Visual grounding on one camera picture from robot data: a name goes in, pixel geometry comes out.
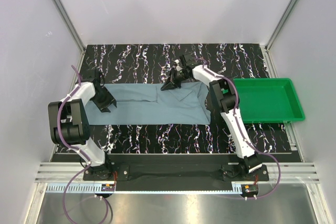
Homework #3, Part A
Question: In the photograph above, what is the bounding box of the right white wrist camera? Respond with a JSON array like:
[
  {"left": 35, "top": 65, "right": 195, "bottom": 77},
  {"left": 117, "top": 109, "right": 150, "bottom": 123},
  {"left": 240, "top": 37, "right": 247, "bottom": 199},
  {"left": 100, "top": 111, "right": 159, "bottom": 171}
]
[{"left": 173, "top": 59, "right": 182, "bottom": 71}]

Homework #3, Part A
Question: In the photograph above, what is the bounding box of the purple cable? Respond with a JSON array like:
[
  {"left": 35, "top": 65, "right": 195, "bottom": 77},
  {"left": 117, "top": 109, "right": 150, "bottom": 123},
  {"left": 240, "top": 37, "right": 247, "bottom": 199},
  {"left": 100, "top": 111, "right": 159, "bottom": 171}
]
[
  {"left": 193, "top": 57, "right": 281, "bottom": 200},
  {"left": 57, "top": 64, "right": 114, "bottom": 223}
]

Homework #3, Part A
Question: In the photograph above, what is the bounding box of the green plastic tray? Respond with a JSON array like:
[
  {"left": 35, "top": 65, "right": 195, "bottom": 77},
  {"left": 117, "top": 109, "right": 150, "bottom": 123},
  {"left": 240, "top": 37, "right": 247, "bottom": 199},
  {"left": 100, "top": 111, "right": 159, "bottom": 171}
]
[{"left": 234, "top": 78, "right": 305, "bottom": 123}]

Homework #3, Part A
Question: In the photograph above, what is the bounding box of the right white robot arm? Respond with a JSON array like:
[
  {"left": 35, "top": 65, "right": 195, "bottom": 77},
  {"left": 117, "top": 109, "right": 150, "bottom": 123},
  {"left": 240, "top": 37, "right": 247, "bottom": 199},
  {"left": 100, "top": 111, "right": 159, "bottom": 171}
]
[{"left": 161, "top": 55, "right": 263, "bottom": 180}]

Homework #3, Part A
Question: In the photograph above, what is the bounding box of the right aluminium frame post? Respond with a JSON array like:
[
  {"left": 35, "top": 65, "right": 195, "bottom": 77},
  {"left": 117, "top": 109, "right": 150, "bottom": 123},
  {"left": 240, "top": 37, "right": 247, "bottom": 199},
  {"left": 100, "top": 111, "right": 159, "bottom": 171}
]
[{"left": 265, "top": 0, "right": 299, "bottom": 52}]

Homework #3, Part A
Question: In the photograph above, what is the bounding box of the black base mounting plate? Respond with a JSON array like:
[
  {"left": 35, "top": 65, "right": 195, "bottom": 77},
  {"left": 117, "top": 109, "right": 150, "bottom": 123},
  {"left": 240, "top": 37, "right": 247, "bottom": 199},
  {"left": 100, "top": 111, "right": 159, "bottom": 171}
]
[{"left": 83, "top": 154, "right": 269, "bottom": 182}]

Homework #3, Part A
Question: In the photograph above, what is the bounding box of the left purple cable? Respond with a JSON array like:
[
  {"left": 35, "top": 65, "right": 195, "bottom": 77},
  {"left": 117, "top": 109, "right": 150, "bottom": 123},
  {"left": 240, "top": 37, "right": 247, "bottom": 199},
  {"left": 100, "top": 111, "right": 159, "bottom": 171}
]
[{"left": 57, "top": 64, "right": 114, "bottom": 223}]

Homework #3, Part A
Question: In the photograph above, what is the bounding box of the aluminium frame post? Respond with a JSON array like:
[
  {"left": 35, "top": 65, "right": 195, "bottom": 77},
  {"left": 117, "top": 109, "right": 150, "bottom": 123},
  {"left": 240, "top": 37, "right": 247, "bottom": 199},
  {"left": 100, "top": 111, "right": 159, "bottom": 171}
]
[
  {"left": 265, "top": 0, "right": 299, "bottom": 52},
  {"left": 52, "top": 0, "right": 86, "bottom": 53}
]

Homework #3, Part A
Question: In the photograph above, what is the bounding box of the grey slotted cable duct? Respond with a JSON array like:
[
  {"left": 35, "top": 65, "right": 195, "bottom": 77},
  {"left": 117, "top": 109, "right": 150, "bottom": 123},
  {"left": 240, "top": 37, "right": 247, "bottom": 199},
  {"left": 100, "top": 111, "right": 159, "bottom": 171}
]
[{"left": 46, "top": 182, "right": 242, "bottom": 195}]

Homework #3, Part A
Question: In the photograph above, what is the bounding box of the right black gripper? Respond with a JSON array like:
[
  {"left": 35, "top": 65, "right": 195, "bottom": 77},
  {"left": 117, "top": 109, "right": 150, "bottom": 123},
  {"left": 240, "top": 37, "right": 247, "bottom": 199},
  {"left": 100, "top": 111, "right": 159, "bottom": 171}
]
[{"left": 161, "top": 68, "right": 190, "bottom": 91}]

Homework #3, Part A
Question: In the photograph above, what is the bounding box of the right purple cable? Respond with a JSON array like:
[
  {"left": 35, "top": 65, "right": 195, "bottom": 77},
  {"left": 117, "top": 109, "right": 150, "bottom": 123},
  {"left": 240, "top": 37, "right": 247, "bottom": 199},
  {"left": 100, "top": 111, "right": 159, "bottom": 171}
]
[{"left": 193, "top": 57, "right": 281, "bottom": 200}]

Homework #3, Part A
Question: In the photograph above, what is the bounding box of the blue-grey t shirt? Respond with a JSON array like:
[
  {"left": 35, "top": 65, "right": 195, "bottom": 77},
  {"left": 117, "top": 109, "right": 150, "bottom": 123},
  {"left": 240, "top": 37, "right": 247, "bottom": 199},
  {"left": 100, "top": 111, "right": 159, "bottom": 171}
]
[{"left": 85, "top": 82, "right": 211, "bottom": 125}]

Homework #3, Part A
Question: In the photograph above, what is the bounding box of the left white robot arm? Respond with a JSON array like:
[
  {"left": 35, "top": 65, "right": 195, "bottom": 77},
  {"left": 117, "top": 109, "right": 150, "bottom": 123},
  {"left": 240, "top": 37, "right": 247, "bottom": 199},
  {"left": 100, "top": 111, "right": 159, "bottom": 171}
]
[{"left": 48, "top": 69, "right": 117, "bottom": 180}]

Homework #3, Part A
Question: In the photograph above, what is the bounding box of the aluminium cross rail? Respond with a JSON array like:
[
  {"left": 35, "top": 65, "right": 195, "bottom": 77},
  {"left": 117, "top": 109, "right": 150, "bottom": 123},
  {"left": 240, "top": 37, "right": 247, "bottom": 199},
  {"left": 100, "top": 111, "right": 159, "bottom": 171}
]
[{"left": 35, "top": 162, "right": 319, "bottom": 184}]

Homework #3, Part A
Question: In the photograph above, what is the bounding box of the left aluminium frame post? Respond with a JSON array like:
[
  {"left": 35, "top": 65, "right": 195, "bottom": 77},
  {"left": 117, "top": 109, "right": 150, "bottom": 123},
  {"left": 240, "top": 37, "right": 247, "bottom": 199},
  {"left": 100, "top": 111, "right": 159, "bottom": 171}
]
[{"left": 52, "top": 0, "right": 86, "bottom": 53}]

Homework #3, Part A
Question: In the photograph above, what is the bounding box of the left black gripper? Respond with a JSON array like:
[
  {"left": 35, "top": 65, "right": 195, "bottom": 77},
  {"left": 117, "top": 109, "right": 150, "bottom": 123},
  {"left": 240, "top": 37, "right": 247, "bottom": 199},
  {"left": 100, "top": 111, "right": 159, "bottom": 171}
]
[{"left": 92, "top": 87, "right": 117, "bottom": 112}]

